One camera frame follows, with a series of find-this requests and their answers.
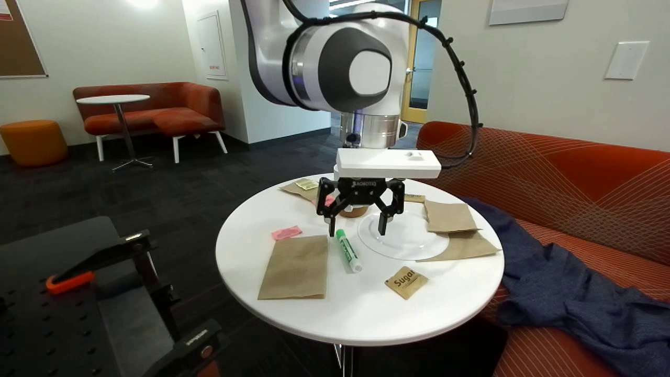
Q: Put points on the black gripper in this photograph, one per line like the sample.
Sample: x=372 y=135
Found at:
x=336 y=195

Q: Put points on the green marker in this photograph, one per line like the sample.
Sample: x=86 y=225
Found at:
x=348 y=252

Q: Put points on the white mug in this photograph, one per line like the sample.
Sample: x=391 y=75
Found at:
x=354 y=210

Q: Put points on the tiny brown packet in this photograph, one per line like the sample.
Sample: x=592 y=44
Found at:
x=416 y=198

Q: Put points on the yellow sweetener packet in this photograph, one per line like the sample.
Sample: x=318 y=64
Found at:
x=307 y=185

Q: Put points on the brown napkin with yellow packet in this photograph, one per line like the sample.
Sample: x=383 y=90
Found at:
x=295 y=191

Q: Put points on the pink packet near bag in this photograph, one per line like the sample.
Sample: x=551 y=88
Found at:
x=286 y=233

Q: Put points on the brown napkin upper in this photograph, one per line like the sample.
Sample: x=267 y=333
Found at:
x=449 y=216

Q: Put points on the small brown sugar packet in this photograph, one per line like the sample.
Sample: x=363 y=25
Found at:
x=406 y=282

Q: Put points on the large brown paper bag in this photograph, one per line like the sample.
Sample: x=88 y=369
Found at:
x=295 y=268

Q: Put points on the brown napkin under lid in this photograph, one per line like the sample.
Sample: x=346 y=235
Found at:
x=465 y=245

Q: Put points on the dark blue cloth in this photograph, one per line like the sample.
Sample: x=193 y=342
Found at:
x=547 y=286

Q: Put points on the distant orange sofa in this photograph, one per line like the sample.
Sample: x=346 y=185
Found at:
x=173 y=109

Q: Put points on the orange corner sofa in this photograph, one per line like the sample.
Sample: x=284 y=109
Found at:
x=611 y=205

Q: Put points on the distant round white table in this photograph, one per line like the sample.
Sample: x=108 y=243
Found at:
x=117 y=102

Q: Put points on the orange round ottoman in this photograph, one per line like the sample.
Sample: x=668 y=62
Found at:
x=35 y=142

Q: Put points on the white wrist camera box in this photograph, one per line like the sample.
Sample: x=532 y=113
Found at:
x=385 y=163

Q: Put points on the wall sign plaque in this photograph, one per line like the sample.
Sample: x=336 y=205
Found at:
x=527 y=11

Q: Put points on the orange handled clamp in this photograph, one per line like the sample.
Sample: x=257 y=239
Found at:
x=85 y=271

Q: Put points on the white wall switch plate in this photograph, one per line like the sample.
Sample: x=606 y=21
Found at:
x=627 y=60

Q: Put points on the brown corkboard on wall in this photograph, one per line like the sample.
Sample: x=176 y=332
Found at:
x=17 y=50

